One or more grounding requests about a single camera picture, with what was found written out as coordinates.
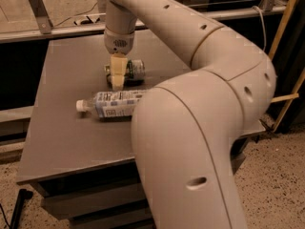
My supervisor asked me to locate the white cable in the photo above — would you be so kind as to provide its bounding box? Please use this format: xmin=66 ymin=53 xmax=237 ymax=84
xmin=252 ymin=5 xmax=267 ymax=52

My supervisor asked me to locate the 7up soda can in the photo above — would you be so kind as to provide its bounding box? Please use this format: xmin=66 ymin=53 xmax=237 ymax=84
xmin=104 ymin=59 xmax=146 ymax=84

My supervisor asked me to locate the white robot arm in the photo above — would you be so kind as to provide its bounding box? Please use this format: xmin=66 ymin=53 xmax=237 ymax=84
xmin=105 ymin=0 xmax=276 ymax=229

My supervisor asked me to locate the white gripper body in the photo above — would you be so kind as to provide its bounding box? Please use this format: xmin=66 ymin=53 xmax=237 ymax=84
xmin=104 ymin=29 xmax=134 ymax=55

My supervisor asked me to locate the wooden ladder frame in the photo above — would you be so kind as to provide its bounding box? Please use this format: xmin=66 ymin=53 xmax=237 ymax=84
xmin=267 ymin=0 xmax=305 ymax=133

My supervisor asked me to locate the metal railing bar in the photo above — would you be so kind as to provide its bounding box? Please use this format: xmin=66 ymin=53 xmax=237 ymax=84
xmin=0 ymin=6 xmax=287 ymax=45

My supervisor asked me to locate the left metal bracket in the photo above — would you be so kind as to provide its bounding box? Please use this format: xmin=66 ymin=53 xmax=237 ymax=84
xmin=29 ymin=0 xmax=53 ymax=34

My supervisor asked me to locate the black stand foot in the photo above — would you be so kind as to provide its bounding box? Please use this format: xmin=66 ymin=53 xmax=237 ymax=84
xmin=10 ymin=189 xmax=33 ymax=229

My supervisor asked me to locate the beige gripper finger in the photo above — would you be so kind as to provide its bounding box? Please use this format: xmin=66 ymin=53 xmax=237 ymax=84
xmin=111 ymin=52 xmax=128 ymax=91

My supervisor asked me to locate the grey drawer cabinet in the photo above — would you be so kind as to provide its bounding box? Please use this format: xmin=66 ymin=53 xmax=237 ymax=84
xmin=16 ymin=25 xmax=266 ymax=229

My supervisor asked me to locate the clear plastic water bottle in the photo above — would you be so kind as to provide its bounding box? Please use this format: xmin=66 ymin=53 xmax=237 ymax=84
xmin=76 ymin=90 xmax=147 ymax=118

